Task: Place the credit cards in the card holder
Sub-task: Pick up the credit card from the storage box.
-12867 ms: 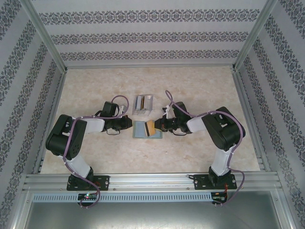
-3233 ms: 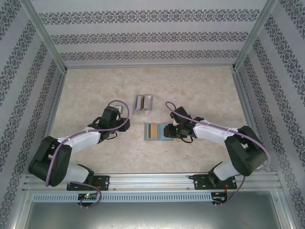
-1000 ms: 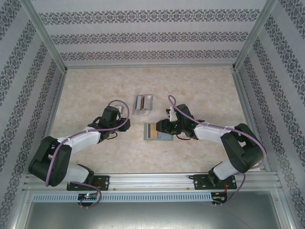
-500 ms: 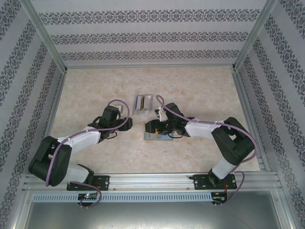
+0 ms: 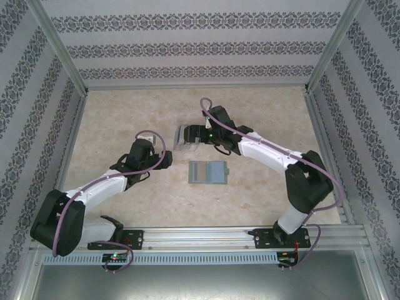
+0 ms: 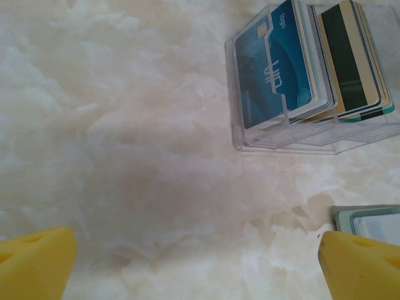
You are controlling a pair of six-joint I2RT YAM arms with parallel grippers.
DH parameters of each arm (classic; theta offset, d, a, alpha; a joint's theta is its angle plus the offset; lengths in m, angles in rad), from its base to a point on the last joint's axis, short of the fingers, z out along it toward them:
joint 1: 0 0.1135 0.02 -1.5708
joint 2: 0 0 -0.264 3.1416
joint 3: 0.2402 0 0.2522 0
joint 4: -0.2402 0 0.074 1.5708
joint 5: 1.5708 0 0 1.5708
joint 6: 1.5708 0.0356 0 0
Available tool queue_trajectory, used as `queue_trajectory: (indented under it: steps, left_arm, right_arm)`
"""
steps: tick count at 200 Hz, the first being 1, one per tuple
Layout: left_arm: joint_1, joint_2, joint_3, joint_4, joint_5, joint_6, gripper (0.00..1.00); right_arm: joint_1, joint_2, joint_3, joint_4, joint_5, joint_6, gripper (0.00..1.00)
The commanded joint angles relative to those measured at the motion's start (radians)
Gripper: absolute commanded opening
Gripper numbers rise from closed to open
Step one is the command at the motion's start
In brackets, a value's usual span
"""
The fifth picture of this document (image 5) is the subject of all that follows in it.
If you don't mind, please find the clear plastic card box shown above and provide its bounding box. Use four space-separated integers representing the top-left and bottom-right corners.
172 124 200 153

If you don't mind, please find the grey metal panel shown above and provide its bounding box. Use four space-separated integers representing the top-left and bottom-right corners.
17 249 386 300

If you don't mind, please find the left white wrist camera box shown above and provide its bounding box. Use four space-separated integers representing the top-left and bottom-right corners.
136 131 157 146

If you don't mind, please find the aluminium side rail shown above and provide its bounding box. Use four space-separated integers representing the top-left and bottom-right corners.
302 89 356 225
42 92 89 228

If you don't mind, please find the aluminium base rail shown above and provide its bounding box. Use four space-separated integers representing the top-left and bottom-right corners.
30 225 367 251

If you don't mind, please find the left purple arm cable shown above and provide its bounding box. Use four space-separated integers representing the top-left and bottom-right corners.
52 129 167 273

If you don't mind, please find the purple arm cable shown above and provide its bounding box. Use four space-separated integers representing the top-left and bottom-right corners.
199 97 345 270
52 129 167 273

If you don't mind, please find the slotted grey cable duct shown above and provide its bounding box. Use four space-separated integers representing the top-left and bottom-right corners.
41 252 279 266

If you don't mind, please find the aluminium frame post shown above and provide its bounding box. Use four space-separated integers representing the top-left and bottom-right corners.
305 0 367 93
25 0 89 96

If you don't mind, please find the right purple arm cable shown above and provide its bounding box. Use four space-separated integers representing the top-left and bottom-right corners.
199 97 345 270

